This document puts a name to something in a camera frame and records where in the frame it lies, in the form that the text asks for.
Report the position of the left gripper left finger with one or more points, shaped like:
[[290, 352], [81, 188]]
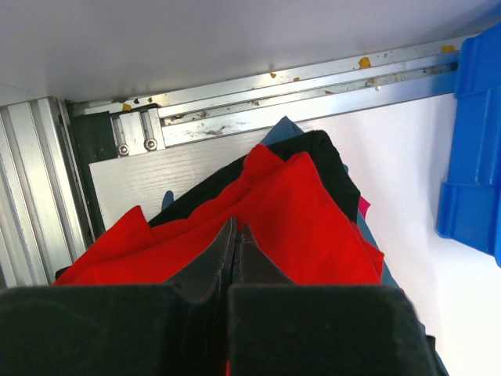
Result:
[[174, 328]]

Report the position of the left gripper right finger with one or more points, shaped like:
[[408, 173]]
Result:
[[279, 328]]

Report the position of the red t shirt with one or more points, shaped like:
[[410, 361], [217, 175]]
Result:
[[294, 220]]

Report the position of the black folded t shirt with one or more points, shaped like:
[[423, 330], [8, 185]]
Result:
[[317, 144]]

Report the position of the blue plastic bin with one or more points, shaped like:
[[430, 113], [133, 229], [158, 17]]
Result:
[[469, 204]]

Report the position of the side aluminium extrusion rail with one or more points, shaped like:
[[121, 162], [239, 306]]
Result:
[[156, 122]]

